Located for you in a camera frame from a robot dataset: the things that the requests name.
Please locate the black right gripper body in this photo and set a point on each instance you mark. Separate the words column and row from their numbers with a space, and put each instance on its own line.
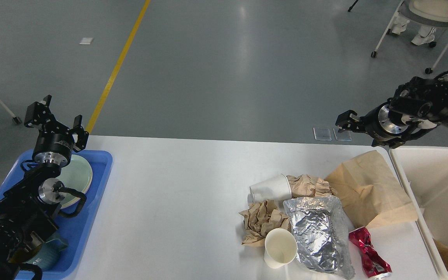
column 384, row 125

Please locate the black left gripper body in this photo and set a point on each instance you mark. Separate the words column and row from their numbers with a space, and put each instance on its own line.
column 53, row 148

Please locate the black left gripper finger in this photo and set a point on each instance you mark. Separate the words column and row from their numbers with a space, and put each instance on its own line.
column 39, row 116
column 78, row 134

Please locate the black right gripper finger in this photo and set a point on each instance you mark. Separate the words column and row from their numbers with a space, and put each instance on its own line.
column 350, row 121
column 413, row 133

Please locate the green plate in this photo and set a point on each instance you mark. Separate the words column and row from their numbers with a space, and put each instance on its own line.
column 77, row 175

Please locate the brown paper bag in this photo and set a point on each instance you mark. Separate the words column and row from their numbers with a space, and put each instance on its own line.
column 370, row 194

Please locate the brown paper back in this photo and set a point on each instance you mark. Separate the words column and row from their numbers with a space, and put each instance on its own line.
column 310, row 186

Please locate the brown paper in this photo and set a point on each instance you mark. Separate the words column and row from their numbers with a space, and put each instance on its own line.
column 310, row 186
column 261, row 218

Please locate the white paper cup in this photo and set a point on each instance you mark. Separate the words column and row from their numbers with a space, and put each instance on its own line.
column 276, row 188
column 280, row 248

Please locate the silver foil bag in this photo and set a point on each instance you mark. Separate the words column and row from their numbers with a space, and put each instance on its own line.
column 319, row 227

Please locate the brown paper front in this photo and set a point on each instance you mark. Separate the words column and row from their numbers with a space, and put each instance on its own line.
column 261, row 218

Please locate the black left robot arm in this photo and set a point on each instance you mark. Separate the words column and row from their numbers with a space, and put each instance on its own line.
column 28, row 209

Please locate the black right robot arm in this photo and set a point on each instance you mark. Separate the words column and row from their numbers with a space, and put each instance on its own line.
column 416, row 108

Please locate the floor outlet plate right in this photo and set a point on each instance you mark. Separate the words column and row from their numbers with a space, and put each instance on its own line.
column 342, row 135

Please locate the floor outlet plate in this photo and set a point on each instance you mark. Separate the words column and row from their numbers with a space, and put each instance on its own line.
column 322, row 134
column 342, row 135

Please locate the floor outlet plate left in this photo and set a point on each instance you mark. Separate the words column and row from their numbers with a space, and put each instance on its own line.
column 322, row 134

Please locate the white plastic bin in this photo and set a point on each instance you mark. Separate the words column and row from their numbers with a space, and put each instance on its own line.
column 423, row 172

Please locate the yellow plate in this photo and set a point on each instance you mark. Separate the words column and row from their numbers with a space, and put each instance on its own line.
column 69, row 199

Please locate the blue plastic tray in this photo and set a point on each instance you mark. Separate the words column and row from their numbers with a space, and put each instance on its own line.
column 76, row 230

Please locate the seated person white shoes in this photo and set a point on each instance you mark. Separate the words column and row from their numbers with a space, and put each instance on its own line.
column 426, row 34

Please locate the teal mug yellow inside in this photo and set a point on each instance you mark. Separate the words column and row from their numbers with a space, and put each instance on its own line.
column 45, row 256

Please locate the red soda can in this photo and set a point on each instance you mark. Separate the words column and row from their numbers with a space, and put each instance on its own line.
column 374, row 267

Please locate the white rolling chair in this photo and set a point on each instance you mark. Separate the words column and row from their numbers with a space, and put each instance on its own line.
column 432, row 13

